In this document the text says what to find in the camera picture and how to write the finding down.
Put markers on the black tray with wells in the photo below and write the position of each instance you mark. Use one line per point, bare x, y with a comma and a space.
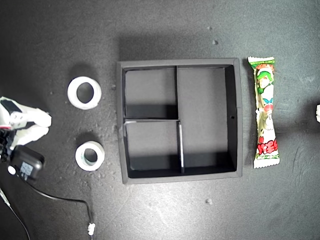
200, 100

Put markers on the gripper black camera bracket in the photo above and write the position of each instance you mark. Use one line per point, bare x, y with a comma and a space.
5, 142

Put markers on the small white tape roll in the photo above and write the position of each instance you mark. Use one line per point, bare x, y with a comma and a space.
78, 156

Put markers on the large white tape roll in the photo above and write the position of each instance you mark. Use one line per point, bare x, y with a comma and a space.
71, 93

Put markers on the green printed snack bar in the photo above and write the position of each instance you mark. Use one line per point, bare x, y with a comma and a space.
266, 100

